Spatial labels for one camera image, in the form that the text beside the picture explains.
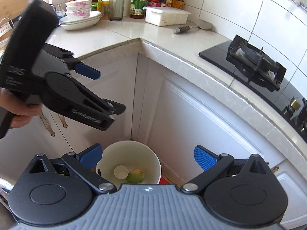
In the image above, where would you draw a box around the white cabinet door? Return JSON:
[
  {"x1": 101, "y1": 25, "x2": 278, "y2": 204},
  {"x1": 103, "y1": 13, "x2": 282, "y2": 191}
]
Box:
[{"x1": 138, "y1": 60, "x2": 286, "y2": 185}]

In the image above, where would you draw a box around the green label oil bottle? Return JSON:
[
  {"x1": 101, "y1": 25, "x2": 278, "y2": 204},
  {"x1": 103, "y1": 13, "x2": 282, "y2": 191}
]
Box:
[{"x1": 130, "y1": 0, "x2": 147, "y2": 19}]

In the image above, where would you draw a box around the white plastic seasoning box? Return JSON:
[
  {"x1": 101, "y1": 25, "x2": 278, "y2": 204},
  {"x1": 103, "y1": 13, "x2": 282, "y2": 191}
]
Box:
[{"x1": 144, "y1": 7, "x2": 191, "y2": 26}]

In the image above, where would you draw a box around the middle white plate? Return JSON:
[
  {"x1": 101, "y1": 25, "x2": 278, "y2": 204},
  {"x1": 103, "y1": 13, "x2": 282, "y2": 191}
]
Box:
[{"x1": 59, "y1": 17, "x2": 100, "y2": 30}]

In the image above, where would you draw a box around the bronze cabinet handle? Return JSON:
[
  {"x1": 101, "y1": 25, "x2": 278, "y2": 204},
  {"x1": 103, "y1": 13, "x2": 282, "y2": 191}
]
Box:
[{"x1": 38, "y1": 109, "x2": 69, "y2": 137}]

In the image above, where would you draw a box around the bottom white plate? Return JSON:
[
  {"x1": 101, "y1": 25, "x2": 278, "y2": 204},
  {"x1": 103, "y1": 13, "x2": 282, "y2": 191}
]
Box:
[{"x1": 60, "y1": 19, "x2": 100, "y2": 31}]

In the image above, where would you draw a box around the white paper cup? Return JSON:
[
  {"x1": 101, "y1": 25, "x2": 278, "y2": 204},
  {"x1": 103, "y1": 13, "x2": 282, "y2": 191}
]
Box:
[{"x1": 113, "y1": 165, "x2": 129, "y2": 180}]

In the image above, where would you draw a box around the white plate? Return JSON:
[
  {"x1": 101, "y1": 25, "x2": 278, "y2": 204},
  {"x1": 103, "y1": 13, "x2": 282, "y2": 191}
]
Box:
[
  {"x1": 59, "y1": 11, "x2": 102, "y2": 24},
  {"x1": 59, "y1": 17, "x2": 100, "y2": 30},
  {"x1": 60, "y1": 19, "x2": 100, "y2": 31}
]

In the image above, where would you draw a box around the black gas stove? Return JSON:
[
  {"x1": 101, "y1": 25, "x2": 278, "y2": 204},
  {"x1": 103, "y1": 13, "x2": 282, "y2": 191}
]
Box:
[{"x1": 199, "y1": 35, "x2": 306, "y2": 140}]

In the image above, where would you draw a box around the white floral bowl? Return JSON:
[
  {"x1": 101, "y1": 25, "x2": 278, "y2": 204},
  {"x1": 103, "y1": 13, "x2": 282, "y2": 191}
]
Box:
[
  {"x1": 66, "y1": 4, "x2": 92, "y2": 12},
  {"x1": 66, "y1": 8, "x2": 91, "y2": 21},
  {"x1": 65, "y1": 0, "x2": 93, "y2": 7}
]

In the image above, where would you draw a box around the red floor mat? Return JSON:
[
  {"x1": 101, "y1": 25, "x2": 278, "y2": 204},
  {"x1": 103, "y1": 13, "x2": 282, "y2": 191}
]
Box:
[{"x1": 159, "y1": 176, "x2": 171, "y2": 185}]

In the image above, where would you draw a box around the person's left hand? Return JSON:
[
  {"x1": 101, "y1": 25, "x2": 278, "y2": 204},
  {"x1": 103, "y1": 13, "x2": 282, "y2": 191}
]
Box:
[{"x1": 1, "y1": 88, "x2": 42, "y2": 128}]

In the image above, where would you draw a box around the white trash bin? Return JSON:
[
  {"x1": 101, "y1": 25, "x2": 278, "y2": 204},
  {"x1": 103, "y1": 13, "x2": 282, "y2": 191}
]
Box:
[{"x1": 96, "y1": 141, "x2": 162, "y2": 188}]

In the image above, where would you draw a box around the smooth green cabbage leaf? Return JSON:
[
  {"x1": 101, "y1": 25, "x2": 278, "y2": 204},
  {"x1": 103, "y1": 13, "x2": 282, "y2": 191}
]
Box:
[{"x1": 126, "y1": 172, "x2": 145, "y2": 184}]

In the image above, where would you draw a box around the middle white floral bowl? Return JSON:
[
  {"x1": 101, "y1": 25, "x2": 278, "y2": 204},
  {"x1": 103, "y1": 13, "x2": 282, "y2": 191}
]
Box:
[{"x1": 66, "y1": 4, "x2": 92, "y2": 12}]

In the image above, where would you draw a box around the bottom white floral bowl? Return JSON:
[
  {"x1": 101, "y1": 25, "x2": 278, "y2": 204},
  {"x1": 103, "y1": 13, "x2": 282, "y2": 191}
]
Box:
[{"x1": 66, "y1": 8, "x2": 91, "y2": 21}]

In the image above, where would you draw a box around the large orange peel piece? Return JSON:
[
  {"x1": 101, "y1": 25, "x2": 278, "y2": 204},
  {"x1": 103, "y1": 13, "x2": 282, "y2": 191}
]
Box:
[{"x1": 131, "y1": 169, "x2": 143, "y2": 175}]

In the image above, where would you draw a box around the top white plate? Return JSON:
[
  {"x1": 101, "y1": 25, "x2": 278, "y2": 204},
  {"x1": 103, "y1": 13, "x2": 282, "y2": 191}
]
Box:
[{"x1": 59, "y1": 11, "x2": 102, "y2": 24}]

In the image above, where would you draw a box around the top white floral bowl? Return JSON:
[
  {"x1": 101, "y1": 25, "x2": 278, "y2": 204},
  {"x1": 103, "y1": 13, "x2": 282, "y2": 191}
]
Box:
[{"x1": 65, "y1": 0, "x2": 93, "y2": 7}]

